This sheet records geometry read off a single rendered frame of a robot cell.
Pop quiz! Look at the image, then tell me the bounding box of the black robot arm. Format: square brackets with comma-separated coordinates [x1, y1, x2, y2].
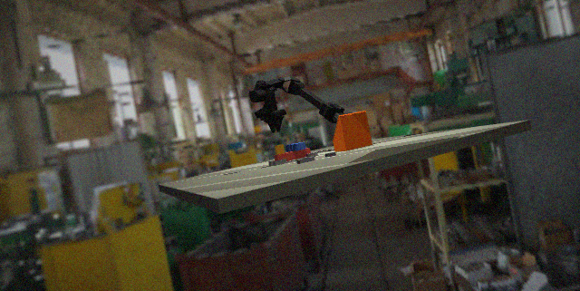
[249, 76, 344, 124]

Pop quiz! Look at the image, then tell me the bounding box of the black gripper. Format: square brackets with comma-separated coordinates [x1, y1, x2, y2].
[260, 100, 286, 133]

